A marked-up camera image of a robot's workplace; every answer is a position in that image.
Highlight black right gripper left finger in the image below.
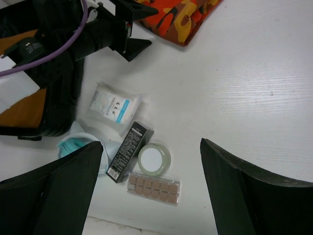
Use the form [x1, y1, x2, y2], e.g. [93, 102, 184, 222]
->
[0, 141, 103, 235]

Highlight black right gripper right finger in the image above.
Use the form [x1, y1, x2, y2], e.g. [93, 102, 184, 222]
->
[200, 139, 313, 235]

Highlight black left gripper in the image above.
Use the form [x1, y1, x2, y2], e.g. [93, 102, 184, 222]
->
[70, 0, 158, 62]

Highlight orange camouflage cloth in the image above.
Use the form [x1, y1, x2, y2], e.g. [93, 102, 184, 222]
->
[137, 0, 222, 47]

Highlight teal white cat-ear headphones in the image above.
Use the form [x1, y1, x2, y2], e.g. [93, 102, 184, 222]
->
[57, 121, 121, 175]

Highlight clear tray of brown squares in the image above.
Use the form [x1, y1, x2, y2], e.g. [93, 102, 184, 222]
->
[127, 172, 180, 206]

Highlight white tissue pack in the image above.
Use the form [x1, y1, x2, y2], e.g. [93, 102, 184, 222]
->
[86, 82, 143, 137]

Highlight black ribbed hard-shell suitcase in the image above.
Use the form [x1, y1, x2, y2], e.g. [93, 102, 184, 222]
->
[0, 0, 84, 141]

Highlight brown cloth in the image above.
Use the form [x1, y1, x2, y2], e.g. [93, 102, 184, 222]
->
[0, 30, 46, 128]

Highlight round pale green jar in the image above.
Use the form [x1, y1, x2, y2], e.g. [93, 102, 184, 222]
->
[138, 143, 171, 177]

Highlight black slim cosmetic box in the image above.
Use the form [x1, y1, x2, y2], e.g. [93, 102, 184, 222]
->
[106, 121, 154, 184]

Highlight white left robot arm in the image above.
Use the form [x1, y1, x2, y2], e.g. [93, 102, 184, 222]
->
[0, 0, 158, 112]

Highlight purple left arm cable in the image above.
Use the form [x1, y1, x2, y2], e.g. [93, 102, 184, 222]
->
[0, 0, 89, 78]

